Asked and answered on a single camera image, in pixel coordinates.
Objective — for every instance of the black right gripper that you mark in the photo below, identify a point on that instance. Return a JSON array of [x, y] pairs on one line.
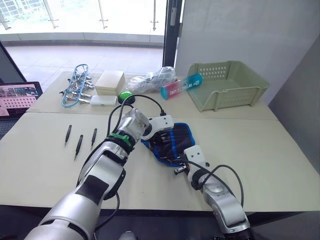
[[182, 170]]

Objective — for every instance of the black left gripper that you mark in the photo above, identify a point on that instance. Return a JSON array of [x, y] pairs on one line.
[[160, 136]]

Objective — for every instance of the black tool roll blue trim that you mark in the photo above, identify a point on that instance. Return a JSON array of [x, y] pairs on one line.
[[180, 137]]

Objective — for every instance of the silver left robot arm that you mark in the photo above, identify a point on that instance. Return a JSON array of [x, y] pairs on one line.
[[100, 170]]

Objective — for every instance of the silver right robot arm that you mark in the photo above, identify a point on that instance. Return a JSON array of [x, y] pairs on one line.
[[220, 200]]

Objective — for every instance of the black tweezers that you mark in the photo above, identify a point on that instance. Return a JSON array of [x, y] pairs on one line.
[[93, 138], [78, 147], [68, 135]]

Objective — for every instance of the green push button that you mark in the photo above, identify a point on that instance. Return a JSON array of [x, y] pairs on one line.
[[125, 95]]

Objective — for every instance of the pink and teal tube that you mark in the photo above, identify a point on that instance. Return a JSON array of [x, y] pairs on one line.
[[180, 86]]

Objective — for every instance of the white flat case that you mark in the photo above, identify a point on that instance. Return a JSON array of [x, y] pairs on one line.
[[103, 100]]

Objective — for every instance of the beige cardboard box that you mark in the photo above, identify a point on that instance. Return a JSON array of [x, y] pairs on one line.
[[110, 80]]

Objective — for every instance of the pale green plastic basket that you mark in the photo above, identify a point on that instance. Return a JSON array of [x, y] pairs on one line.
[[225, 83]]

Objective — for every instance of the grey rounded shape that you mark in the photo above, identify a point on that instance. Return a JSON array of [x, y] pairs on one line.
[[127, 235]]

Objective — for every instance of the blue clip hanger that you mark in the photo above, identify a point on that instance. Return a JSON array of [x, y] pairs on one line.
[[75, 87]]

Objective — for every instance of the dark grey board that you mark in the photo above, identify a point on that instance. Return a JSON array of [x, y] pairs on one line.
[[10, 65]]

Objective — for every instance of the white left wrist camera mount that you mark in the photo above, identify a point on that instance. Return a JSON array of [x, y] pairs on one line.
[[162, 122]]

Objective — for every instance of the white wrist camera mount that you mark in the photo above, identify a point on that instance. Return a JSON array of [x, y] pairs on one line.
[[196, 156], [162, 122]]

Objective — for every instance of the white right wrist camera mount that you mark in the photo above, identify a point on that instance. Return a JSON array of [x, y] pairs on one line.
[[196, 156]]

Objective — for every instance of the black door frame pillar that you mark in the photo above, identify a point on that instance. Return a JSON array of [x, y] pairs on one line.
[[170, 45]]

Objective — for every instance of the metal railing post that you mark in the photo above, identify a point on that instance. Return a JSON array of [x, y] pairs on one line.
[[53, 17], [154, 17], [3, 23], [102, 17]]

